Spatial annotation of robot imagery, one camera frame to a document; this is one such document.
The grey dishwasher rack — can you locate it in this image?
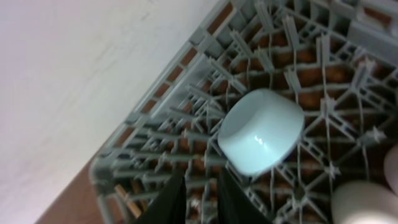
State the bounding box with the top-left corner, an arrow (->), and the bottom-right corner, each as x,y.
90,0 -> 397,223

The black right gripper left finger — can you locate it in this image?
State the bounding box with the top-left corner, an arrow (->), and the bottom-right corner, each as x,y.
134,170 -> 187,224

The wooden chopstick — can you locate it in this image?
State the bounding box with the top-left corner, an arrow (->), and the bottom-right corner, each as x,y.
114,184 -> 142,218

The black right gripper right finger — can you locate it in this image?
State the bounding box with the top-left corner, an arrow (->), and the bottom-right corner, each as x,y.
217,167 -> 272,224

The light blue bowl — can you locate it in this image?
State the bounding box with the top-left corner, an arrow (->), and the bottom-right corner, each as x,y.
218,88 -> 305,176

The white cup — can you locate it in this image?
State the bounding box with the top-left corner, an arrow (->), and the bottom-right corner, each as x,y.
331,181 -> 397,224

